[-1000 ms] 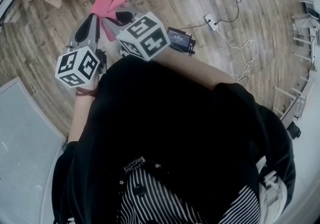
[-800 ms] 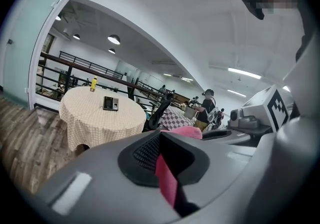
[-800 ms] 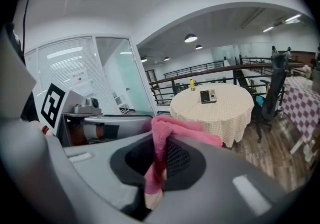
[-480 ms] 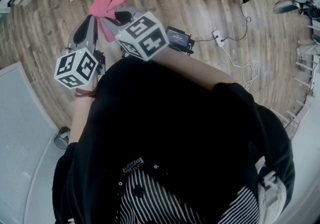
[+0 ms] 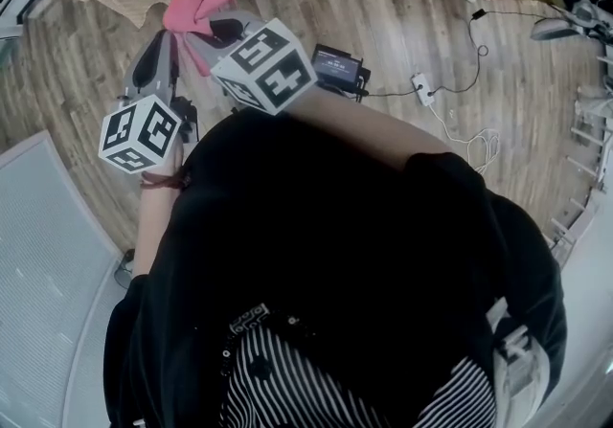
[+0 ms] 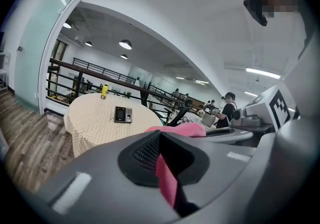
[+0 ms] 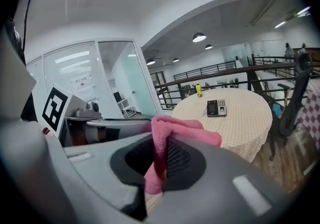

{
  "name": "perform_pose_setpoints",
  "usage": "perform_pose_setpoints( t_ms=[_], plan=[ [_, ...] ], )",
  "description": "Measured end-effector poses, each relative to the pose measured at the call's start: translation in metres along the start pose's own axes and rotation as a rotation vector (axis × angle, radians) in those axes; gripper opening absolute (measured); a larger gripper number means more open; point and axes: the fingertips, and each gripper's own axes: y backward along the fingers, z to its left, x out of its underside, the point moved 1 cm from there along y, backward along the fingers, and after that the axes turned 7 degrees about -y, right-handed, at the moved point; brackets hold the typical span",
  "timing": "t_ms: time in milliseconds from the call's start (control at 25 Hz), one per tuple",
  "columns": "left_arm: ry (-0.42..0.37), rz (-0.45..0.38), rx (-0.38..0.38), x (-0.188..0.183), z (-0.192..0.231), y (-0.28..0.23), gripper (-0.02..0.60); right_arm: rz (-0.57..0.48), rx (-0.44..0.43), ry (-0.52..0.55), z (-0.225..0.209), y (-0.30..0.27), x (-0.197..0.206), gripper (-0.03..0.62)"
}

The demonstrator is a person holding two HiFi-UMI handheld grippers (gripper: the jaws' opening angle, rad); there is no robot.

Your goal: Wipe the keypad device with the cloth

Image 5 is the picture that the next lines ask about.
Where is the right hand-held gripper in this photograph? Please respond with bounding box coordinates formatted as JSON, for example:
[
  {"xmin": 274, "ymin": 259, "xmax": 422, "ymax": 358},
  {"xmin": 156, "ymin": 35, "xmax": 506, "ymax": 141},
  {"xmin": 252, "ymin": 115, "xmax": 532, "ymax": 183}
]
[{"xmin": 184, "ymin": 9, "xmax": 319, "ymax": 117}]

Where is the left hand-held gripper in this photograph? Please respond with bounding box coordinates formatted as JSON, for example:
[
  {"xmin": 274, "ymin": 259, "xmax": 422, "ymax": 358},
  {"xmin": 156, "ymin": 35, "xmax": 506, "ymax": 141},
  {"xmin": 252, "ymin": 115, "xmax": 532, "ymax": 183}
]
[{"xmin": 98, "ymin": 28, "xmax": 199, "ymax": 176}]

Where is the pink cloth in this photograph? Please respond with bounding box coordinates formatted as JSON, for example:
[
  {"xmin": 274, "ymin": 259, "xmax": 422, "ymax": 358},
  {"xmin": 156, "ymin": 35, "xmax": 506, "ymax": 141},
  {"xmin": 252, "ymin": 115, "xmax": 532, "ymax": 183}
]
[{"xmin": 161, "ymin": 0, "xmax": 237, "ymax": 79}]

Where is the person's left forearm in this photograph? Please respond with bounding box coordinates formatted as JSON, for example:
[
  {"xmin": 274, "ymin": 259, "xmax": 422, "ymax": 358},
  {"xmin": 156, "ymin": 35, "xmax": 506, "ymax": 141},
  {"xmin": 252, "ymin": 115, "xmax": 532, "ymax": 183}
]
[{"xmin": 130, "ymin": 143, "xmax": 187, "ymax": 280}]

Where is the person's right forearm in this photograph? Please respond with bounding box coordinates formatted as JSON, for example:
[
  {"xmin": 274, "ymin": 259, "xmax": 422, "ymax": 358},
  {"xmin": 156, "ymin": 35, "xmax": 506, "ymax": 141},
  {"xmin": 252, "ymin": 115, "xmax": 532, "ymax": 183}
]
[{"xmin": 285, "ymin": 89, "xmax": 456, "ymax": 173}]

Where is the black screen device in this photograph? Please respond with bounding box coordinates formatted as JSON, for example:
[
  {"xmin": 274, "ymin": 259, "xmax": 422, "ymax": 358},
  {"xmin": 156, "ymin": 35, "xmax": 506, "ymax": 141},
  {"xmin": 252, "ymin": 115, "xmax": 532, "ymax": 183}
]
[{"xmin": 310, "ymin": 43, "xmax": 373, "ymax": 102}]

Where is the dark red wrist band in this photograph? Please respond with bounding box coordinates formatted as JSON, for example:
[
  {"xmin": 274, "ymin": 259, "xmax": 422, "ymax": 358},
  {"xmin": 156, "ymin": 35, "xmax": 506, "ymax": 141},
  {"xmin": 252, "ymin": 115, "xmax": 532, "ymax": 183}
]
[{"xmin": 140, "ymin": 170, "xmax": 192, "ymax": 191}]

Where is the white power strip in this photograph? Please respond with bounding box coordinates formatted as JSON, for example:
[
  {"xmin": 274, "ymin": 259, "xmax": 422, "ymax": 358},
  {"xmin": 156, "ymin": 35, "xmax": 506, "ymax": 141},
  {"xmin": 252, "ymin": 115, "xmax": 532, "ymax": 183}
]
[{"xmin": 410, "ymin": 72, "xmax": 437, "ymax": 107}]

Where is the light grey ribbed panel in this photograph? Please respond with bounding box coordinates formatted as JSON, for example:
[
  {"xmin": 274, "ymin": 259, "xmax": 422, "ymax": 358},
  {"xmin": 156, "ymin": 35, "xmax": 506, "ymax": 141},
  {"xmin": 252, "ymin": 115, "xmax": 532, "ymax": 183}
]
[{"xmin": 0, "ymin": 129, "xmax": 126, "ymax": 428}]

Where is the person's black shirt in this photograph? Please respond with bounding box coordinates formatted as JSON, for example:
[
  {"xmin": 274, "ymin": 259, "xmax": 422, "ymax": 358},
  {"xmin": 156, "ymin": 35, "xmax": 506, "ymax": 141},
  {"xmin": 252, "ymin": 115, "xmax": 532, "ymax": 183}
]
[{"xmin": 102, "ymin": 107, "xmax": 569, "ymax": 428}]

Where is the grey machine base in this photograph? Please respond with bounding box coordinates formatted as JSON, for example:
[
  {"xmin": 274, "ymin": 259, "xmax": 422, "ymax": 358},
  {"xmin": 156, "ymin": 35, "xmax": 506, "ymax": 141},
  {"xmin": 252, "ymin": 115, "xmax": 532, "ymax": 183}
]
[{"xmin": 529, "ymin": 0, "xmax": 613, "ymax": 45}]

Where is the person's striped black-white garment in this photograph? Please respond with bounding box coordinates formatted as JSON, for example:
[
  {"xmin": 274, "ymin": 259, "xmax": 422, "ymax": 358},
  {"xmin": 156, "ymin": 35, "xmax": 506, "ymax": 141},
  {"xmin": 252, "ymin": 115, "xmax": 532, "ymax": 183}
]
[{"xmin": 218, "ymin": 304, "xmax": 500, "ymax": 428}]

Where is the white slatted rack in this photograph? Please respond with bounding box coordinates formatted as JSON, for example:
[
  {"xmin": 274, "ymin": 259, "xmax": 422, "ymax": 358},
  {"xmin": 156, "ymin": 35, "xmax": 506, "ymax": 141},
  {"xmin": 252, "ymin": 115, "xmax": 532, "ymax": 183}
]
[{"xmin": 545, "ymin": 74, "xmax": 613, "ymax": 269}]

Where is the grey waist bag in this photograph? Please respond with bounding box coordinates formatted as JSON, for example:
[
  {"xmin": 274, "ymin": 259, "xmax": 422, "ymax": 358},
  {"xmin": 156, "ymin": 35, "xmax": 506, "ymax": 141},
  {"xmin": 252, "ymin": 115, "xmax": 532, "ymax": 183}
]
[{"xmin": 484, "ymin": 295, "xmax": 552, "ymax": 428}]

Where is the short black device cable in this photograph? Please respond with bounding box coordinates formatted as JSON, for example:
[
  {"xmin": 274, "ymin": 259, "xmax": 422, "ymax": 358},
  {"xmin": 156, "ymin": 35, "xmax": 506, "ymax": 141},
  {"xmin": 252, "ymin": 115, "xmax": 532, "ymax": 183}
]
[{"xmin": 361, "ymin": 83, "xmax": 419, "ymax": 100}]

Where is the black power cable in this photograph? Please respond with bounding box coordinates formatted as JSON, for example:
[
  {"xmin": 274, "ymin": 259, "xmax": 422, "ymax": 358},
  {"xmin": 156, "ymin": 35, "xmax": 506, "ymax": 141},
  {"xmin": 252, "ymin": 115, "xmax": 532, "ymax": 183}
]
[{"xmin": 428, "ymin": 8, "xmax": 576, "ymax": 96}]

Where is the white coiled cable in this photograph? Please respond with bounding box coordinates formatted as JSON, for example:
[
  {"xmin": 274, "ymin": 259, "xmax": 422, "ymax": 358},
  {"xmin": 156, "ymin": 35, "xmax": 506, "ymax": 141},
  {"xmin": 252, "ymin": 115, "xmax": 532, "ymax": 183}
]
[{"xmin": 427, "ymin": 101, "xmax": 502, "ymax": 175}]

